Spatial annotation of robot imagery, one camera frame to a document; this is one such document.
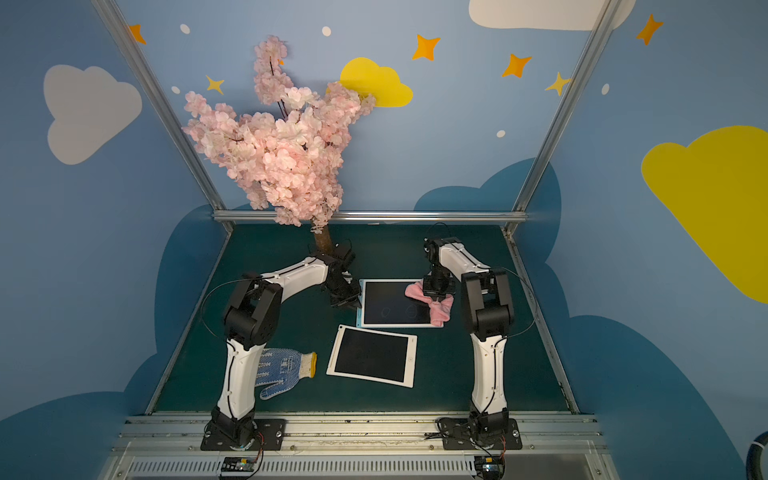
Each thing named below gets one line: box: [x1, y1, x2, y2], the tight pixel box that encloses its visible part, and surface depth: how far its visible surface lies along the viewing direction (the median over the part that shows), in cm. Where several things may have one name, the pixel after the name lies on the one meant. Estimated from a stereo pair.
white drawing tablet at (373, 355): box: [326, 324, 418, 388], surface depth 90 cm
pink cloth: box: [404, 280, 454, 327], surface depth 98 cm
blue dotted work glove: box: [255, 348, 318, 400], surface depth 86 cm
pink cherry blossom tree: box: [183, 36, 376, 258], surface depth 67 cm
